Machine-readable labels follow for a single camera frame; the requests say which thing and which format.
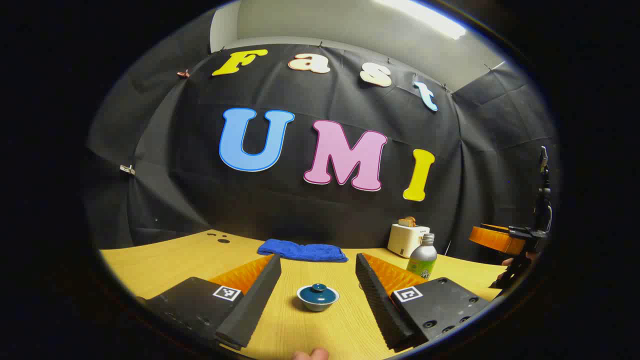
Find silver green label water bottle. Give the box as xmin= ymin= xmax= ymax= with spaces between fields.
xmin=406 ymin=233 xmax=438 ymax=281

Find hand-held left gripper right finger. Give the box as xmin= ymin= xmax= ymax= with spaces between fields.
xmin=355 ymin=252 xmax=492 ymax=351

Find blue folded towel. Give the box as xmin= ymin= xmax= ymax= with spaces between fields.
xmin=257 ymin=238 xmax=349 ymax=263

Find white toaster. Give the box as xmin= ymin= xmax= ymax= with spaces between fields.
xmin=387 ymin=223 xmax=431 ymax=259

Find teal teacup lid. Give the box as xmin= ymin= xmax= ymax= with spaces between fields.
xmin=299 ymin=283 xmax=338 ymax=305

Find teal teacup white inside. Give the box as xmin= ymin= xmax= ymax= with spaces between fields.
xmin=297 ymin=290 xmax=340 ymax=312

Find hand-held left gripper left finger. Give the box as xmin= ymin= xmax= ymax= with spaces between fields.
xmin=142 ymin=254 xmax=282 ymax=350

